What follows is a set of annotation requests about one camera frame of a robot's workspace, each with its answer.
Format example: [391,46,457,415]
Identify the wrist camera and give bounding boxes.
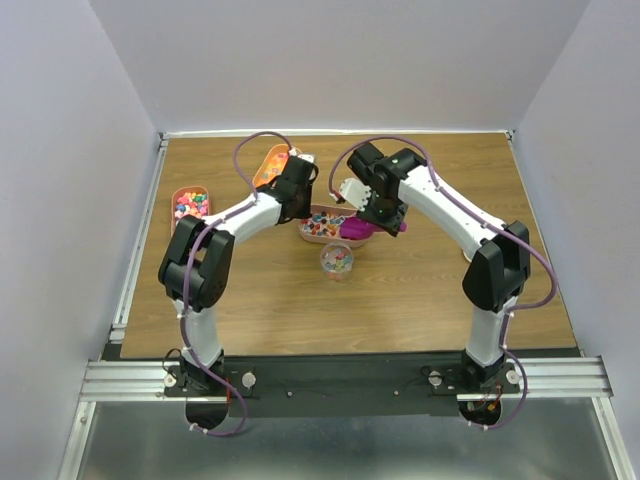
[288,147,315,164]
[337,178,372,211]

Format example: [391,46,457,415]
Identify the magenta plastic scoop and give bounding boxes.
[339,217,384,241]

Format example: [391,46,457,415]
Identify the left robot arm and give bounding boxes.
[158,150,319,395]

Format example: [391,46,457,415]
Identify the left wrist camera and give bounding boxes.
[288,147,315,164]

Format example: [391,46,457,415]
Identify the orange tray of star candies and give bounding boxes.
[252,144,290,188]

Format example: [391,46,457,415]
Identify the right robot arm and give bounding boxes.
[339,142,531,392]

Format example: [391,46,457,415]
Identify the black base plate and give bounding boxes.
[164,351,521,418]

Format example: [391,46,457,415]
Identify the pink tray of wrapped candies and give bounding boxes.
[170,186,213,234]

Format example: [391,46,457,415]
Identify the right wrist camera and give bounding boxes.
[337,178,372,211]

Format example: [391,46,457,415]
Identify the aluminium frame rail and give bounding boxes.
[59,349,639,479]

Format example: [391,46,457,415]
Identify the clear plastic cup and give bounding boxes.
[319,242,354,281]

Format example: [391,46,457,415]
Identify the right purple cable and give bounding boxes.
[328,132,559,431]

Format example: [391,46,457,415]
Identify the pink tray of lollipops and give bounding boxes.
[297,204,367,248]

